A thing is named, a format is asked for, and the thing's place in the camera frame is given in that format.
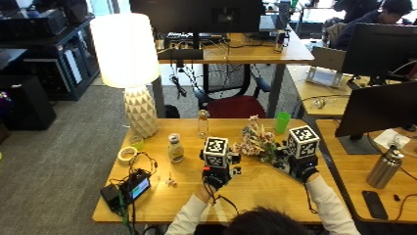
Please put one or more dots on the clear glass bottle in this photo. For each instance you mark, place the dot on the clear glass bottle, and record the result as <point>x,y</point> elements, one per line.
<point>202,124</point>

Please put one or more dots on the wooden desk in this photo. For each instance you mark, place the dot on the wooden desk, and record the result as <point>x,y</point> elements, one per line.
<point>242,50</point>

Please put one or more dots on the black cabinet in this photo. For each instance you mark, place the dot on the black cabinet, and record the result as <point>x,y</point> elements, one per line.
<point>25,103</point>

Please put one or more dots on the stainless steel water bottle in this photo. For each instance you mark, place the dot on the stainless steel water bottle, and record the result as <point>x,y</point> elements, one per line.
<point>385,167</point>

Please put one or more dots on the dried flower bouquet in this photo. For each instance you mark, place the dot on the dried flower bouquet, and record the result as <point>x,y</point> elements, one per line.
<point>257,138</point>

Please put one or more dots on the silver laptop on stand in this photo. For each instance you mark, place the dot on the silver laptop on stand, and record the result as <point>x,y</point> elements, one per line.
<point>326,67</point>

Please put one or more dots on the small white flower piece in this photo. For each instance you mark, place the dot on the small white flower piece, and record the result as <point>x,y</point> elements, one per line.
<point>170,181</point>

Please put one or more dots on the small black box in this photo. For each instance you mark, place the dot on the small black box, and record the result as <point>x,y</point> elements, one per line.
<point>110,197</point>

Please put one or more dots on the green plastic cup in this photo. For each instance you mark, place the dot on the green plastic cup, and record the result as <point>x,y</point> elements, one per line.
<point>282,122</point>

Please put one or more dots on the person's right hand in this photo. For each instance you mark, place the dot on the person's right hand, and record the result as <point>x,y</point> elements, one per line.
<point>299,166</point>

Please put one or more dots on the person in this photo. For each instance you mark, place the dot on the person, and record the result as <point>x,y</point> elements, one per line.
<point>265,222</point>
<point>369,23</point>

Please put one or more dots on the right glove marker cube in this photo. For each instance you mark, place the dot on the right glove marker cube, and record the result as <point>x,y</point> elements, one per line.
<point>303,141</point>

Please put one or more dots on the black smartphone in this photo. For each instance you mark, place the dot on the black smartphone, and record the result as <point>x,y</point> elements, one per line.
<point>374,204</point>

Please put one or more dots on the white table lamp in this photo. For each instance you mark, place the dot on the white table lamp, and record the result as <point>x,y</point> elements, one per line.
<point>130,65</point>

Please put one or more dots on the glove marker cube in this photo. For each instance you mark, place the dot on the glove marker cube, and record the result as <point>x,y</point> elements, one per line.
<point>303,141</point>
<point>215,151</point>

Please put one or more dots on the person's left hand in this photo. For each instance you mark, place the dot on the person's left hand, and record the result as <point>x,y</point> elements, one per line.
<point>215,176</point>

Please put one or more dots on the salad dressing bottle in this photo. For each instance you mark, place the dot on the salad dressing bottle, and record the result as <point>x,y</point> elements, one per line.
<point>174,148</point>

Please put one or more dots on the white tape roll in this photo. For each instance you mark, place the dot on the white tape roll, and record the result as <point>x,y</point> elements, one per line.
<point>126,154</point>

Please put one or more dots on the small green tape roll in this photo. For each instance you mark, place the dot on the small green tape roll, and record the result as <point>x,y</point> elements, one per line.
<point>136,142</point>

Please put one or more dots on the red office chair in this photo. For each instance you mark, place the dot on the red office chair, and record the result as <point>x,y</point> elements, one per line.
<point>231,96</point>

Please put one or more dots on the black storage shelf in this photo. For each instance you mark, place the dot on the black storage shelf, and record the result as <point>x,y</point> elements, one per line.
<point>56,52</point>

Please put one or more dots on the black device with screen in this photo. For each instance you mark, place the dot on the black device with screen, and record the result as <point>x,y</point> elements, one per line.
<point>136,186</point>

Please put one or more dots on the white paper sheet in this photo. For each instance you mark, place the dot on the white paper sheet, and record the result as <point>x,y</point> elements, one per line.
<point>391,138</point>

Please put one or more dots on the large black monitor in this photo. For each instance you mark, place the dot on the large black monitor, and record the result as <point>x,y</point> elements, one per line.
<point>197,14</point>

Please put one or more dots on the left glove marker cube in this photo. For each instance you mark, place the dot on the left glove marker cube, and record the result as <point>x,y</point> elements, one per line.
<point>215,151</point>

